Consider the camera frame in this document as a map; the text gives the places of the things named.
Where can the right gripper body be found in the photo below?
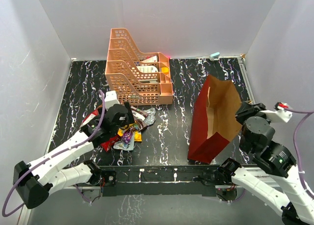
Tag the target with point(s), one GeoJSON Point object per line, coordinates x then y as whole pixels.
{"type": "Point", "coordinates": [241, 115]}

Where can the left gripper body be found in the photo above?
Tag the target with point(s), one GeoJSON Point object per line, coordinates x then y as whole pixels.
{"type": "Point", "coordinates": [126, 121]}

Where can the yellow M&M candy packet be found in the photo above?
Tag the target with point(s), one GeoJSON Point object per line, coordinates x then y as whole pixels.
{"type": "Point", "coordinates": [127, 131]}

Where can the purple small candy packet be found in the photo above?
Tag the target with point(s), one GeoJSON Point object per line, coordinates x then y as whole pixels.
{"type": "Point", "coordinates": [126, 137]}

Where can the red candy bag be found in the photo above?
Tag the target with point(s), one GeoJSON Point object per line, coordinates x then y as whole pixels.
{"type": "Point", "coordinates": [94, 123]}

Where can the red brown paper bag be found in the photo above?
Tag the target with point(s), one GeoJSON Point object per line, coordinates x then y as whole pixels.
{"type": "Point", "coordinates": [214, 123]}

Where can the silver foil snack packet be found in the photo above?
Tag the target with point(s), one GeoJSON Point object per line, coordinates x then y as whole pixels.
{"type": "Point", "coordinates": [150, 119]}

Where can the yellow snack packet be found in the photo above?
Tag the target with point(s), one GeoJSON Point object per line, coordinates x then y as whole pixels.
{"type": "Point", "coordinates": [137, 136]}

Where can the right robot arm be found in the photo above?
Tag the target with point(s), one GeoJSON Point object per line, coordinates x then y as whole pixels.
{"type": "Point", "coordinates": [294, 203]}

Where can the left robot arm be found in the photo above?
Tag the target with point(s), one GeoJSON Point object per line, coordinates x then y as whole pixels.
{"type": "Point", "coordinates": [37, 180]}

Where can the peach plastic file organizer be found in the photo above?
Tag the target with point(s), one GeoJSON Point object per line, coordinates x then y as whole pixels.
{"type": "Point", "coordinates": [136, 82]}

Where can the orange yellow round object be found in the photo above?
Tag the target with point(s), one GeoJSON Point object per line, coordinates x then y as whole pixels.
{"type": "Point", "coordinates": [165, 70]}

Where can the white box in organizer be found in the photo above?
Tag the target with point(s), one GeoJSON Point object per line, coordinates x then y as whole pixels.
{"type": "Point", "coordinates": [151, 59]}

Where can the light blue eraser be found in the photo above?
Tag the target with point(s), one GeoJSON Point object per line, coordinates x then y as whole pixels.
{"type": "Point", "coordinates": [214, 56]}

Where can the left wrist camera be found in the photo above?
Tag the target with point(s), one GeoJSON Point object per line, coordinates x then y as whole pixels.
{"type": "Point", "coordinates": [111, 99]}

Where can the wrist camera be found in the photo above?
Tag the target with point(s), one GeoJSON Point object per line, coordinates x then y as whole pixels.
{"type": "Point", "coordinates": [280, 114]}
{"type": "Point", "coordinates": [111, 99]}

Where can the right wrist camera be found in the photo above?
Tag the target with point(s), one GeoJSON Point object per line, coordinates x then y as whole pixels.
{"type": "Point", "coordinates": [280, 114]}

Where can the aluminium front rail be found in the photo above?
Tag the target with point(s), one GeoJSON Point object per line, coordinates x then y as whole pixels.
{"type": "Point", "coordinates": [164, 174]}

